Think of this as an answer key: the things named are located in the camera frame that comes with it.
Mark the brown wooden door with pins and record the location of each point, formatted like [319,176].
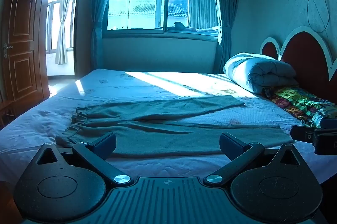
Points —
[23,42]

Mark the tied pale curtain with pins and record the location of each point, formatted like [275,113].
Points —
[63,29]

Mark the bed with floral sheet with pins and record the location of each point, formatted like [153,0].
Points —
[131,87]

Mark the red and white headboard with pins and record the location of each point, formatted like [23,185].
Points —
[305,55]

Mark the wooden chair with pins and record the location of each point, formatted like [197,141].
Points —
[6,113]

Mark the grey-green pants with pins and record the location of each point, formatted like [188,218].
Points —
[158,131]

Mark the balcony window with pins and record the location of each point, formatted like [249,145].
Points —
[51,18]

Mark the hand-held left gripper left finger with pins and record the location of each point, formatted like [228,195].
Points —
[104,145]

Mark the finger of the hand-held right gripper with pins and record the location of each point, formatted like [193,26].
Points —
[302,134]

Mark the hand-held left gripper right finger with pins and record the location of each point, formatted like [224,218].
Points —
[233,145]

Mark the folded light quilt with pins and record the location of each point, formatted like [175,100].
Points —
[263,71]

